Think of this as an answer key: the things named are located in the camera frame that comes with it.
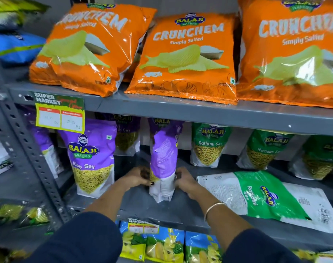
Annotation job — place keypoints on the grey metal shelf rack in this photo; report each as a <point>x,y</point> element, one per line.
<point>182,112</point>

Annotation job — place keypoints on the person's right hand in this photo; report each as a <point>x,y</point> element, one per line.
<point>187,182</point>

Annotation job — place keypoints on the blue yellow chips packet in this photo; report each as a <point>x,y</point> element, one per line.
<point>202,249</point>
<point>165,246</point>
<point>132,243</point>

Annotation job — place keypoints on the person's left forearm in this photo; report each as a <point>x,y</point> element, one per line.
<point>100,216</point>

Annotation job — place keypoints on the yellow white snack packet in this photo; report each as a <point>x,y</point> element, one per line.
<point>319,256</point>

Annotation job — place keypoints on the thin metal bangle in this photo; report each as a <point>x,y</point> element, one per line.
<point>211,208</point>

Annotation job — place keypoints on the yellow green snack bag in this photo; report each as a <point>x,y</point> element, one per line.
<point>10,10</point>

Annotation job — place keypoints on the green yellow price label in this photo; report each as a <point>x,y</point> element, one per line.
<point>59,112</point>

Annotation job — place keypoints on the orange chips bag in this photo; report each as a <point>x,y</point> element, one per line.
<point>289,51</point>
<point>84,49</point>
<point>185,57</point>

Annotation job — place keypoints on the green white snack packet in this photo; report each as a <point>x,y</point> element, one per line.
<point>265,197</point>
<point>318,158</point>
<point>210,145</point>
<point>260,150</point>

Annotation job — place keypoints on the clear yellow snack packet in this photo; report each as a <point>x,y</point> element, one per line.
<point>7,212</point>
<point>37,216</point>

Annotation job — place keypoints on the person's left fingers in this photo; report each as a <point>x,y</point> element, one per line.
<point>146,175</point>

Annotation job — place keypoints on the person's left hand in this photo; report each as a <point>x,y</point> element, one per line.
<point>133,178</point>

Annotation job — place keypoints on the small price label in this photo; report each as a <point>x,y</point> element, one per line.
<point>143,227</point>

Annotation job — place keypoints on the purple white snack packet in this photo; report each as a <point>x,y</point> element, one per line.
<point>163,156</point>
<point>126,134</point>
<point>44,142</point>
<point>91,161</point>

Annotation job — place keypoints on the blue snack bag yellow stripe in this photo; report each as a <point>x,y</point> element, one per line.
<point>16,46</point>

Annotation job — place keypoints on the person's right fingers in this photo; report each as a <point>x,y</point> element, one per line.
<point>179,178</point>

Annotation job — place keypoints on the person's right forearm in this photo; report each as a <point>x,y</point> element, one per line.
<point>226,224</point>

